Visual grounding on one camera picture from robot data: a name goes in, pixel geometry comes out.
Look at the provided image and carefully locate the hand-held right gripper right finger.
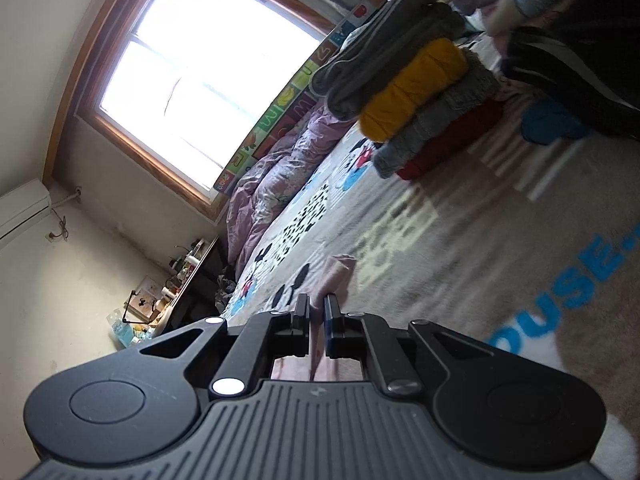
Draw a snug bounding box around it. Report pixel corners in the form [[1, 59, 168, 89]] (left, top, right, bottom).
[[322, 293, 490, 397]]

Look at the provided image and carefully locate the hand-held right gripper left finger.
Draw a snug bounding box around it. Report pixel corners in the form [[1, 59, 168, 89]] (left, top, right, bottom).
[[137, 292, 314, 397]]

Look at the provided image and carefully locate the pink printed garment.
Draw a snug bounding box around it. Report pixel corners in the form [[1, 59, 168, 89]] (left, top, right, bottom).
[[270, 254, 364, 384]]

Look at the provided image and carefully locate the dark clothes heap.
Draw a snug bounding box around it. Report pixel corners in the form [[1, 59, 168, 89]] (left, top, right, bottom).
[[214, 270, 241, 306]]

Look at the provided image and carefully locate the dark desk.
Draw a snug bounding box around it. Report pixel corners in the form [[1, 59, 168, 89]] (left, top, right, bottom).
[[154, 237, 227, 335]]

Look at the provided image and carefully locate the purple quilt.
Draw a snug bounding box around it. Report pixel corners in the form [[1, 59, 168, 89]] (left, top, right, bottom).
[[225, 104, 362, 277]]

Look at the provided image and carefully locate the framed board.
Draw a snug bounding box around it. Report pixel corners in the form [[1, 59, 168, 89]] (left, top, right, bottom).
[[122, 275, 170, 325]]

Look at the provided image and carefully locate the cartoon printed blanket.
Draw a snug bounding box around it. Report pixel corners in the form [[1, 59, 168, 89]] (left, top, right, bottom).
[[220, 35, 640, 461]]

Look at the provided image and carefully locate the light blue pack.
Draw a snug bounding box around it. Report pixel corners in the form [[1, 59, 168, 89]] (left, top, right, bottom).
[[109, 307, 137, 350]]

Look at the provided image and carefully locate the red folded garment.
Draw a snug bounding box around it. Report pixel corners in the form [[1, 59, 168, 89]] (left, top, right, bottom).
[[397, 97, 507, 182]]

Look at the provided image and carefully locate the colourful alphabet foam mat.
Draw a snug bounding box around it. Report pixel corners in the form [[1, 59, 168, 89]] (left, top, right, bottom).
[[212, 0, 389, 197]]

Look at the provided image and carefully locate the yellow folded sweater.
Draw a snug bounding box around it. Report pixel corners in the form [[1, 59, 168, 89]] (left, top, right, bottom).
[[357, 37, 472, 144]]

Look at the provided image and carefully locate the wooden framed window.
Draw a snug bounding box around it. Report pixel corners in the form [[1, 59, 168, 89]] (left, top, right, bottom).
[[42, 0, 352, 222]]

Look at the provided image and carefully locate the dark grey folded garment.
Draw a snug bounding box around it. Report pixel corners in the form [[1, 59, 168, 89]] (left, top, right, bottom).
[[310, 0, 442, 97]]

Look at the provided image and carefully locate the white air conditioner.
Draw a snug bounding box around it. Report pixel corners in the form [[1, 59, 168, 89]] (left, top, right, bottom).
[[0, 177, 54, 242]]

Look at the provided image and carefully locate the black garment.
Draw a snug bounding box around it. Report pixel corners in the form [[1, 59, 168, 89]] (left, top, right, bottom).
[[499, 4, 640, 140]]

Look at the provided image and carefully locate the floral printed folded garment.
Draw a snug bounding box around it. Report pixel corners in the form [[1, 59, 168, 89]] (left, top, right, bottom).
[[479, 0, 553, 37]]

